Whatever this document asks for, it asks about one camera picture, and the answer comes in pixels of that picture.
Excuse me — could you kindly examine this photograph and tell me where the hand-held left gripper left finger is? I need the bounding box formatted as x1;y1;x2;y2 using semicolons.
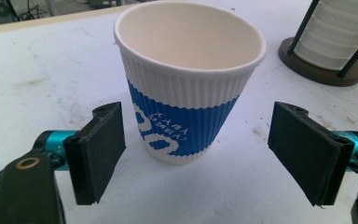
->
32;101;127;206

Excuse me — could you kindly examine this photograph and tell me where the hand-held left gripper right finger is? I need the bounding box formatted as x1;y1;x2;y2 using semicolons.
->
267;101;358;207

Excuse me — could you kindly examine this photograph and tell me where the cup holder with brown base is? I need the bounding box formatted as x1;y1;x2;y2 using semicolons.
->
278;0;358;88

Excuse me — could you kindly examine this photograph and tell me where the blue banded paper cup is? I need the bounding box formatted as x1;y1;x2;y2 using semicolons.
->
113;0;268;166

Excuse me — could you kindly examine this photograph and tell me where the stack of white ribbed cups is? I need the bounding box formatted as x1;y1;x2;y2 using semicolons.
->
293;0;358;72

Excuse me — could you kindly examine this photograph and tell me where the wooden table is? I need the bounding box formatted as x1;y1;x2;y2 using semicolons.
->
0;4;138;35

